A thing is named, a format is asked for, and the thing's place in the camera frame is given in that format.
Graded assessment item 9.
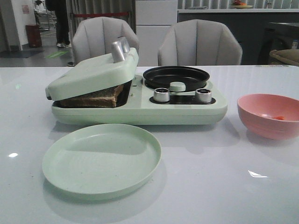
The bread slice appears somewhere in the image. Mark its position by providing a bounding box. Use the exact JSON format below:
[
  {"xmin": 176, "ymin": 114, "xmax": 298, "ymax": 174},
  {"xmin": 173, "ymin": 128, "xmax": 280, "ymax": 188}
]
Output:
[{"xmin": 59, "ymin": 84, "xmax": 124, "ymax": 108}]

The green breakfast maker lid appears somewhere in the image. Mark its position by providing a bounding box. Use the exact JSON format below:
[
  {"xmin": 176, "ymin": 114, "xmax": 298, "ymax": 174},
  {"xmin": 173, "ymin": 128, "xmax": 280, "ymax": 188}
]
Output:
[{"xmin": 45, "ymin": 48, "xmax": 139, "ymax": 101}]

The green breakfast maker base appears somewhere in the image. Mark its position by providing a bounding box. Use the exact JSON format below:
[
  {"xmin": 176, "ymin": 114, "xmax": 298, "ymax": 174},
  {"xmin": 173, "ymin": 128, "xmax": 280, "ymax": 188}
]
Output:
[{"xmin": 51, "ymin": 74, "xmax": 228, "ymax": 126}]

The orange shrimp piece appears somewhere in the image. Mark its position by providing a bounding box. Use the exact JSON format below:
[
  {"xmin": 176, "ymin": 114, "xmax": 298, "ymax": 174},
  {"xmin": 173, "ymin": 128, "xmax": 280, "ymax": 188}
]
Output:
[{"xmin": 272, "ymin": 116, "xmax": 285, "ymax": 120}]

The left silver control knob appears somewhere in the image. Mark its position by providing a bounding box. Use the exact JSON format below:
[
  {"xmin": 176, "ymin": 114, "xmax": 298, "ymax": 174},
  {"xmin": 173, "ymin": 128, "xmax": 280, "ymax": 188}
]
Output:
[{"xmin": 153, "ymin": 88, "xmax": 170, "ymax": 103}]

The silver control knob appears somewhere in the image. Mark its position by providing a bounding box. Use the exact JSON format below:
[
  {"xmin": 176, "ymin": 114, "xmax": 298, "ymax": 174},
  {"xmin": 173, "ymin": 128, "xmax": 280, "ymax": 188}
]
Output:
[
  {"xmin": 194, "ymin": 89, "xmax": 212, "ymax": 103},
  {"xmin": 153, "ymin": 88, "xmax": 170, "ymax": 103}
]

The black round frying pan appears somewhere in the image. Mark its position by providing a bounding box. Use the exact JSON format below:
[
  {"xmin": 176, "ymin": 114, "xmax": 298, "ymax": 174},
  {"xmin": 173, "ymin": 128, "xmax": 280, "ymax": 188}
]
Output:
[{"xmin": 143, "ymin": 66, "xmax": 210, "ymax": 92}]

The right silver control knob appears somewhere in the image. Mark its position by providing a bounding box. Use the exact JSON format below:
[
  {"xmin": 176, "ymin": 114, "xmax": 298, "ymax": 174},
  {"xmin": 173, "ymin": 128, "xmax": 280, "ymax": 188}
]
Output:
[{"xmin": 194, "ymin": 89, "xmax": 212, "ymax": 103}]

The light green round plate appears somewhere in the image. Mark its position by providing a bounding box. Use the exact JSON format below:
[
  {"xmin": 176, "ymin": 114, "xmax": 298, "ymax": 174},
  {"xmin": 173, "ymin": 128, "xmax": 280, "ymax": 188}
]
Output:
[{"xmin": 42, "ymin": 124, "xmax": 161, "ymax": 200}]

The right grey upholstered chair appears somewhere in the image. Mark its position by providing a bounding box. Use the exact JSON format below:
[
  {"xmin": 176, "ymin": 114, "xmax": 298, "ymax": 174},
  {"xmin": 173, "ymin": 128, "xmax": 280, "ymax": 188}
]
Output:
[{"xmin": 157, "ymin": 19, "xmax": 242, "ymax": 66}]

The grey upholstered chair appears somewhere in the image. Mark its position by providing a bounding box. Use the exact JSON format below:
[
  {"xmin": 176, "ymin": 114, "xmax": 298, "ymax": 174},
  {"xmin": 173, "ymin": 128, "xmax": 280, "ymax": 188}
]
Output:
[
  {"xmin": 72, "ymin": 17, "xmax": 139, "ymax": 64},
  {"xmin": 157, "ymin": 19, "xmax": 242, "ymax": 66}
]

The left grey upholstered chair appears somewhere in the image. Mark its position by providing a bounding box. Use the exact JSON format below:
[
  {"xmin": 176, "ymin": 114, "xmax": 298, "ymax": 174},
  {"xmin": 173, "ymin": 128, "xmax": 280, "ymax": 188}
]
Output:
[{"xmin": 72, "ymin": 17, "xmax": 139, "ymax": 64}]

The white refrigerator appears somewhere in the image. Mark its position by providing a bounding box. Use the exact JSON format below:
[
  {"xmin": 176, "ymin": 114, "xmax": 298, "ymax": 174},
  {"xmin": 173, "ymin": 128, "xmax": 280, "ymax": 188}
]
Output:
[{"xmin": 135, "ymin": 0, "xmax": 178, "ymax": 66}]

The red barrier belt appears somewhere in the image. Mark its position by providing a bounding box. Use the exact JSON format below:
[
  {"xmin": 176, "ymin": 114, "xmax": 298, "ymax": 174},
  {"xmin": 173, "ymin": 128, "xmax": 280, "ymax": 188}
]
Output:
[{"xmin": 73, "ymin": 12, "xmax": 130, "ymax": 18}]

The pink bowl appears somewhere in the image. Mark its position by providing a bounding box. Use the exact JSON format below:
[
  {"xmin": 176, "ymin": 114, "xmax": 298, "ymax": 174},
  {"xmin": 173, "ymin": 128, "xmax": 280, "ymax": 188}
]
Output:
[{"xmin": 237, "ymin": 93, "xmax": 299, "ymax": 140}]

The dark kitchen counter cabinet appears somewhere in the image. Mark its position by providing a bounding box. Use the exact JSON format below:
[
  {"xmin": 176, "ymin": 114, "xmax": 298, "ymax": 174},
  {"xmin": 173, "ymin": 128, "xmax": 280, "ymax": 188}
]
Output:
[{"xmin": 178, "ymin": 8, "xmax": 299, "ymax": 65}]

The red trash bin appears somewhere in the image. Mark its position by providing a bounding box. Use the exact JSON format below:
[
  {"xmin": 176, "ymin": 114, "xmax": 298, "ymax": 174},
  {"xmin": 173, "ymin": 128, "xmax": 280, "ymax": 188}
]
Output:
[{"xmin": 25, "ymin": 25, "xmax": 42, "ymax": 48}]

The fruit plate on counter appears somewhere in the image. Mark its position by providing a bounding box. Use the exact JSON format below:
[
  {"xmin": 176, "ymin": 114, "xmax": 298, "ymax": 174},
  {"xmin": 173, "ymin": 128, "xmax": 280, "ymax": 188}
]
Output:
[{"xmin": 231, "ymin": 0, "xmax": 253, "ymax": 9}]

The standing person in background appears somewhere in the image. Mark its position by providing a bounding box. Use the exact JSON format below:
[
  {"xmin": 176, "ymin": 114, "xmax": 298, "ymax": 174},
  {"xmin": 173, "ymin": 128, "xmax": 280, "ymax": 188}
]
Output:
[{"xmin": 45, "ymin": 0, "xmax": 71, "ymax": 48}]

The dark washing machine at right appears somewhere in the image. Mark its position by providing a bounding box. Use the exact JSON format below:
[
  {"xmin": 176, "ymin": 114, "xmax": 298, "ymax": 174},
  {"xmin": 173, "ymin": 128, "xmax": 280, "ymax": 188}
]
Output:
[{"xmin": 257, "ymin": 22, "xmax": 299, "ymax": 64}]

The beige cushion at right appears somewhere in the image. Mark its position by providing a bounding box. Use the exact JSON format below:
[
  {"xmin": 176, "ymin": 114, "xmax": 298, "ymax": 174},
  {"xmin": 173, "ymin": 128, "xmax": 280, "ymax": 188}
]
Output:
[{"xmin": 269, "ymin": 49, "xmax": 299, "ymax": 66}]

